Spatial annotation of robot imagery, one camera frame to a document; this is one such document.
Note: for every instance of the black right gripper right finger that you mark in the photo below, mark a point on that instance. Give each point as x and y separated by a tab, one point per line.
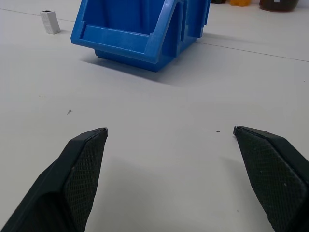
277	178

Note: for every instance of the blue plastic storage bin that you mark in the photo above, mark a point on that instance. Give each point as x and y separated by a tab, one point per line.
142	33

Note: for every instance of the orange plastic object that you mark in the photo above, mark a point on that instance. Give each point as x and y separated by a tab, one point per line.
239	2

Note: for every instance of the dark brown glass jar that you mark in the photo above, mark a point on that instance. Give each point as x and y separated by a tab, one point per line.
278	4

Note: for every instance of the small white box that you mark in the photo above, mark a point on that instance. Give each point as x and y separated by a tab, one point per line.
50	21

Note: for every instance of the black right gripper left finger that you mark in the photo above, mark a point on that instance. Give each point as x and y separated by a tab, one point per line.
60	183

